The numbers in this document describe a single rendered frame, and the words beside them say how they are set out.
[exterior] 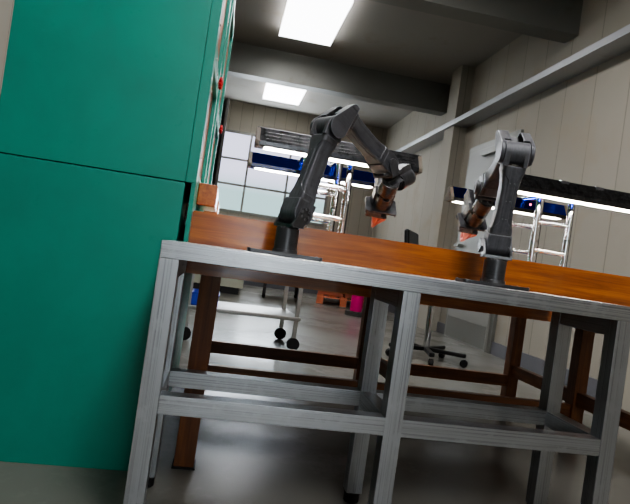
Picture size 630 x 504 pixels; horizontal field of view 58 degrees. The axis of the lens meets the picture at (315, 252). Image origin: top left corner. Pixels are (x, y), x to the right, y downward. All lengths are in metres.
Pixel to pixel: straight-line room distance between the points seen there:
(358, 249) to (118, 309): 0.73
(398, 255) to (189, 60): 0.85
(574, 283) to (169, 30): 1.49
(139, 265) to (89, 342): 0.25
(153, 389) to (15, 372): 0.54
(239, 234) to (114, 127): 0.46
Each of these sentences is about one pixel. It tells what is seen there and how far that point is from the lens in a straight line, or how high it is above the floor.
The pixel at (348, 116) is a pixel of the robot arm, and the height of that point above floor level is 1.08.
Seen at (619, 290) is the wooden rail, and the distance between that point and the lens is 2.16.
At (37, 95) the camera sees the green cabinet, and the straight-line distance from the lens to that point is 1.79.
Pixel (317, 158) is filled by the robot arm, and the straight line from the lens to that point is 1.55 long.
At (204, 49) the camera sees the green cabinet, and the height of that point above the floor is 1.23.
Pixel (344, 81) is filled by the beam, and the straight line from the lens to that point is 7.69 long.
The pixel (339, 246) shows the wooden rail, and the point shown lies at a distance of 1.74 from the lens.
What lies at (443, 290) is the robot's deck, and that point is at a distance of 1.42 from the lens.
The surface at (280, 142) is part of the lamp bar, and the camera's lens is 2.04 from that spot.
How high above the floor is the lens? 0.68
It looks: level
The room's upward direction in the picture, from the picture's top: 8 degrees clockwise
